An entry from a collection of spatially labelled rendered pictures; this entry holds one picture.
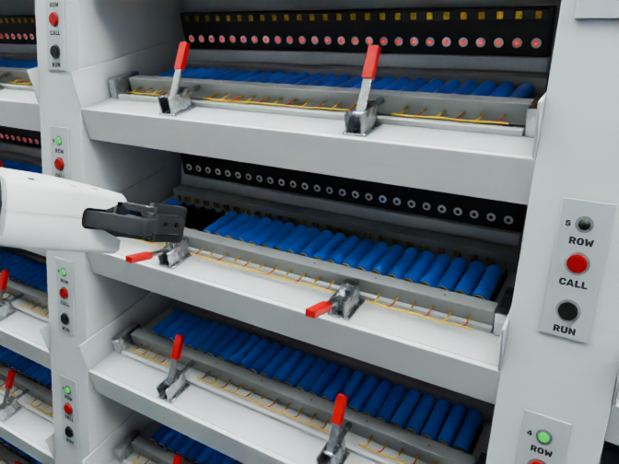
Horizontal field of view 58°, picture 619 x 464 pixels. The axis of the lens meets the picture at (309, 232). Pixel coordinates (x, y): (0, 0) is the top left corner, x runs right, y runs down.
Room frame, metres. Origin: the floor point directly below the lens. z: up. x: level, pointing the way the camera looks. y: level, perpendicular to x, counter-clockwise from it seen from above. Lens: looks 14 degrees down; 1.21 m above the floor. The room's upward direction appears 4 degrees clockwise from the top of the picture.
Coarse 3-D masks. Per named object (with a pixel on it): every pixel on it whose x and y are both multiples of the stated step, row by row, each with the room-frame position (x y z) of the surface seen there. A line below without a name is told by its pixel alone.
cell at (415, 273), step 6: (426, 252) 0.66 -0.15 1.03; (420, 258) 0.65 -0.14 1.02; (426, 258) 0.65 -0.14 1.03; (432, 258) 0.66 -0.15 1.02; (414, 264) 0.64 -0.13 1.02; (420, 264) 0.64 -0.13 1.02; (426, 264) 0.64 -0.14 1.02; (408, 270) 0.63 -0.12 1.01; (414, 270) 0.63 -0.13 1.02; (420, 270) 0.63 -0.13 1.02; (426, 270) 0.64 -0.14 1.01; (408, 276) 0.62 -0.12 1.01; (414, 276) 0.62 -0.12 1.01; (420, 276) 0.63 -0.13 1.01; (414, 282) 0.61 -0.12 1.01
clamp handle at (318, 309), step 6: (342, 288) 0.59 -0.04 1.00; (342, 294) 0.59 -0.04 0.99; (330, 300) 0.57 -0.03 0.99; (336, 300) 0.57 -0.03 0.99; (342, 300) 0.58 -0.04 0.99; (312, 306) 0.54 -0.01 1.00; (318, 306) 0.54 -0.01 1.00; (324, 306) 0.54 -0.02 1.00; (330, 306) 0.55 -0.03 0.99; (306, 312) 0.53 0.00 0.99; (312, 312) 0.53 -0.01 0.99; (318, 312) 0.53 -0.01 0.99; (324, 312) 0.54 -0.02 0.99; (312, 318) 0.53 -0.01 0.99
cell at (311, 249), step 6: (324, 234) 0.73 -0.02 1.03; (330, 234) 0.73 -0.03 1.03; (312, 240) 0.72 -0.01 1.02; (318, 240) 0.71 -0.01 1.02; (324, 240) 0.72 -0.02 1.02; (312, 246) 0.70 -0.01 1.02; (318, 246) 0.71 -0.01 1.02; (300, 252) 0.69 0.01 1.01; (306, 252) 0.69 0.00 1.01; (312, 252) 0.69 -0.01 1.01
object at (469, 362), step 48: (144, 192) 0.89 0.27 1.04; (240, 192) 0.86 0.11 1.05; (288, 192) 0.82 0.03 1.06; (144, 288) 0.75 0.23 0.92; (192, 288) 0.69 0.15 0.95; (240, 288) 0.65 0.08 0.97; (288, 288) 0.65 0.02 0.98; (288, 336) 0.62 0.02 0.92; (336, 336) 0.58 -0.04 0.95; (384, 336) 0.55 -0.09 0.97; (432, 336) 0.54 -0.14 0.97; (480, 336) 0.54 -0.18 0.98; (480, 384) 0.50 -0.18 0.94
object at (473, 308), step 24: (144, 240) 0.78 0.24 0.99; (192, 240) 0.75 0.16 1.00; (216, 240) 0.73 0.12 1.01; (264, 264) 0.69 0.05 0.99; (288, 264) 0.67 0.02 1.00; (312, 264) 0.65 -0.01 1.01; (336, 264) 0.65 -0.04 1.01; (360, 288) 0.62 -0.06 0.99; (384, 288) 0.60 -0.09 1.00; (408, 288) 0.59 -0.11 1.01; (432, 288) 0.58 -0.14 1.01; (408, 312) 0.57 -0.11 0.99; (456, 312) 0.56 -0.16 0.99; (480, 312) 0.54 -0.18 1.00
